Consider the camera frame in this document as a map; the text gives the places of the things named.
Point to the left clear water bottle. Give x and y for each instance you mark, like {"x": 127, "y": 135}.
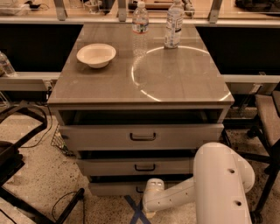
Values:
{"x": 140, "y": 19}

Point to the clear water bottle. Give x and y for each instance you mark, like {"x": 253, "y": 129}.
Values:
{"x": 174, "y": 23}
{"x": 140, "y": 19}

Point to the grey three-drawer cabinet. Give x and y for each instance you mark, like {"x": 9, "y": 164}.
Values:
{"x": 162, "y": 86}

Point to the right clear water bottle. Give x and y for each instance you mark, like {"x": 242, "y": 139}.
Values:
{"x": 174, "y": 23}

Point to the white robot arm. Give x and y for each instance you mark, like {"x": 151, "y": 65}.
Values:
{"x": 221, "y": 178}

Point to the white paper bowl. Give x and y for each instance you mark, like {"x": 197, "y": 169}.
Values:
{"x": 96, "y": 55}

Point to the black office chair right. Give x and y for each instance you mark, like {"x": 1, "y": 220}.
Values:
{"x": 265, "y": 126}

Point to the black chair left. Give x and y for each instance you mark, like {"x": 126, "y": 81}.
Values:
{"x": 11, "y": 161}

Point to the grey drawer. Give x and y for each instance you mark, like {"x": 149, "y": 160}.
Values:
{"x": 136, "y": 166}
{"x": 117, "y": 188}
{"x": 139, "y": 137}

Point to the wire mesh basket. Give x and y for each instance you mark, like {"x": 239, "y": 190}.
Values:
{"x": 59, "y": 143}

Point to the water bottle far left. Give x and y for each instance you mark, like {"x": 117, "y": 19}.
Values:
{"x": 6, "y": 67}

